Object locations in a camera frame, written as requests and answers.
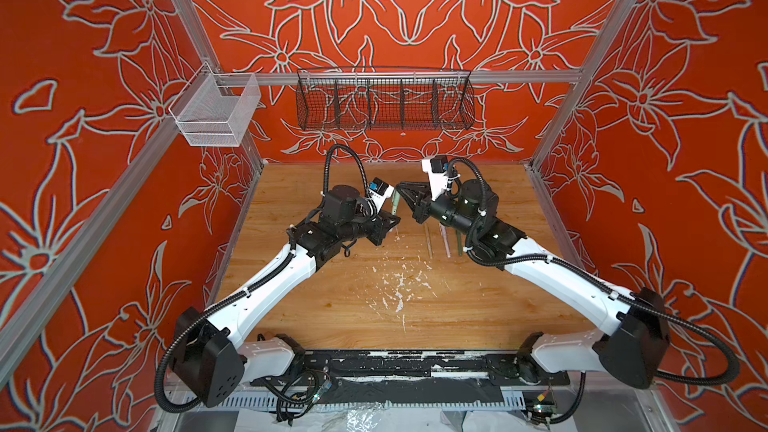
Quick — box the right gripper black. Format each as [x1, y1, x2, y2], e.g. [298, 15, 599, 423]
[394, 182, 481, 241]

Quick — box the pink pen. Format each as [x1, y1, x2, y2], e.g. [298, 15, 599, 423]
[440, 224, 452, 258]

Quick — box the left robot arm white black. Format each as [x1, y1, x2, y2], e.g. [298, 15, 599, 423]
[154, 144, 400, 414]

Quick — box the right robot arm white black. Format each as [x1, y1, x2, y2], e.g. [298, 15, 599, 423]
[395, 156, 740, 389]

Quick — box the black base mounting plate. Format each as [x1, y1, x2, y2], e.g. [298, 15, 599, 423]
[279, 349, 535, 387]

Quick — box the clear plastic bin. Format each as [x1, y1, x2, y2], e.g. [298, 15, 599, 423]
[169, 64, 262, 147]

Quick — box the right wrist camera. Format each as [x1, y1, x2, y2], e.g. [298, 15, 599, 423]
[421, 155, 449, 201]

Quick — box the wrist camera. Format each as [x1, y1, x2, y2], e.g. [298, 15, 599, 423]
[367, 177, 395, 209]
[421, 155, 449, 201]

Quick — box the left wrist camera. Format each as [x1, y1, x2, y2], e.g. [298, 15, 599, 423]
[367, 177, 395, 209]

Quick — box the black wire basket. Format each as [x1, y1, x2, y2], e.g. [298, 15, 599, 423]
[295, 67, 477, 132]

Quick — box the grey cable duct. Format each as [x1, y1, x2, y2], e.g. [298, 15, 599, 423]
[215, 390, 526, 412]

